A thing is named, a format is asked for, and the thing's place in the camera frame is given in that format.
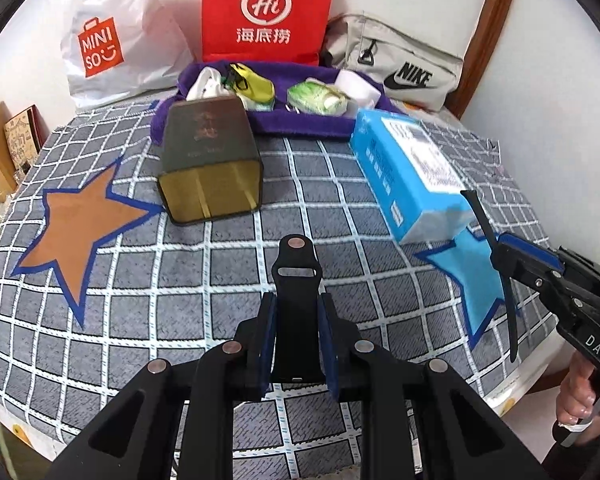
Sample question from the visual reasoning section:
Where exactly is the purple towel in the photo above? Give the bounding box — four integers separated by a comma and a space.
151, 60, 396, 144

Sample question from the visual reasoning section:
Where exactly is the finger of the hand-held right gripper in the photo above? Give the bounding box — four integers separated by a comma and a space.
490, 232, 567, 288

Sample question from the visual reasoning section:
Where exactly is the white sock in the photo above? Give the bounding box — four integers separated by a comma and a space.
187, 66, 231, 102

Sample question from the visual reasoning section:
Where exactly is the clear pale green packet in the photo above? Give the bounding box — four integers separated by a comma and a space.
286, 79, 350, 117

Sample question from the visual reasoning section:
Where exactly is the person's right hand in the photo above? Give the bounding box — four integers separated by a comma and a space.
555, 352, 600, 442

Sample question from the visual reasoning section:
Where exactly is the white face mask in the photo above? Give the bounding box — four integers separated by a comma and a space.
336, 71, 377, 111

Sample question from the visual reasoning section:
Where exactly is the blue star patch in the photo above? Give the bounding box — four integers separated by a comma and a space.
412, 225, 524, 349

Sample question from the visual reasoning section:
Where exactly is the white plastic shopping bag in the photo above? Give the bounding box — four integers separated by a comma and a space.
60, 0, 196, 110

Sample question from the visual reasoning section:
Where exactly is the thin black curved strip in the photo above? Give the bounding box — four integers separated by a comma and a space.
460, 189, 522, 364

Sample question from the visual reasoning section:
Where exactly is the orange star patch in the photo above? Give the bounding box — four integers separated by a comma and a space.
11, 157, 166, 329

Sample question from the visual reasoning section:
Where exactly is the blue tissue pack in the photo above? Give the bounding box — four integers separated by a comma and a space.
349, 107, 476, 246

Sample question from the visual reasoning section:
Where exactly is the black strap with metal stud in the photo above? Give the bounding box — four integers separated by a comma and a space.
271, 234, 327, 387

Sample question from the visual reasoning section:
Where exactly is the dark olive tin box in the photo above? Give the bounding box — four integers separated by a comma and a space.
155, 97, 265, 225

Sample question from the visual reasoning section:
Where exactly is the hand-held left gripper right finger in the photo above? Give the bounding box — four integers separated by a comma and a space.
316, 292, 551, 480

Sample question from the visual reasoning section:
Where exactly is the yellow cloth item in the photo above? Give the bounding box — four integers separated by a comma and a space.
227, 62, 275, 109

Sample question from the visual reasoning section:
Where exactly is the brown wooden door frame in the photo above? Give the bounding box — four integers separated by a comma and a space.
455, 0, 524, 121

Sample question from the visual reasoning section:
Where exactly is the grey waist bag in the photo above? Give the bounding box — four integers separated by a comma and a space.
325, 10, 465, 111

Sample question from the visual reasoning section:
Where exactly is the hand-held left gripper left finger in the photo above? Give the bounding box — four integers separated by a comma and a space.
45, 292, 279, 480

